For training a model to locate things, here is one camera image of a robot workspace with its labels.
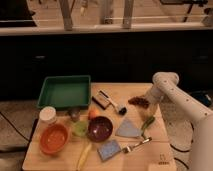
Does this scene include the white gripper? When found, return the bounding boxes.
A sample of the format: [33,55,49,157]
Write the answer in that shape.
[145,85,164,117]

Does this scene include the brown grape bunch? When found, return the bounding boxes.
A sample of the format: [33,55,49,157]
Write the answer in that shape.
[128,97,149,109]

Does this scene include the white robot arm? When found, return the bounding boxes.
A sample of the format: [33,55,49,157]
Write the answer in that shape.
[145,72,213,171]

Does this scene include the purple bowl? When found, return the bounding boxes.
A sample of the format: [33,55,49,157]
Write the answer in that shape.
[87,116,113,142]

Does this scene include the orange bowl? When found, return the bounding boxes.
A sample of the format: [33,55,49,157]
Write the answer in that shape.
[39,124,69,155]

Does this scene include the wooden cutting board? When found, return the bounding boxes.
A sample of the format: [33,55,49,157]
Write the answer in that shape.
[21,82,178,171]

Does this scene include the silver fork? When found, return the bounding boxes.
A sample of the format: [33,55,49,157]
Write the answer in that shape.
[122,137,152,154]

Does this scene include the brown wooden block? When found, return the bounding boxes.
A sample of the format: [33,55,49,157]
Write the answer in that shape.
[92,97,110,110]

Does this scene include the blue sponge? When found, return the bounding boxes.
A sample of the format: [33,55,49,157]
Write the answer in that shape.
[98,140,121,161]

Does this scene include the orange fruit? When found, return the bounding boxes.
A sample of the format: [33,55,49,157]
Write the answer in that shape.
[88,108,100,120]

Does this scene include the yellow banana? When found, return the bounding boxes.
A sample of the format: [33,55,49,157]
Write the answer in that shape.
[76,143,92,171]

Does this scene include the small green cup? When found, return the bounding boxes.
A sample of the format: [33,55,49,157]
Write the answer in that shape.
[72,121,88,137]

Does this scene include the brown mushroom toy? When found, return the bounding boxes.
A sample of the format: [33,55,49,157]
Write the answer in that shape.
[68,108,80,122]

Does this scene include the green plastic tray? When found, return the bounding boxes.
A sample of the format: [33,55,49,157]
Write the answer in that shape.
[37,75,91,110]

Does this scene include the white lidded jar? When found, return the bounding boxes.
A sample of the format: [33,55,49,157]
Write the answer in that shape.
[39,106,57,124]

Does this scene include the green handled spatula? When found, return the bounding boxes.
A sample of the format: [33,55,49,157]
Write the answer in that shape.
[115,116,155,138]

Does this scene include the black cable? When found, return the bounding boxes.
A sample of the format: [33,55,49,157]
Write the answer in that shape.
[170,121,195,168]

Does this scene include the white handled brush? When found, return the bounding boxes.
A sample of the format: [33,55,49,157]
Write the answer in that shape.
[99,90,127,115]

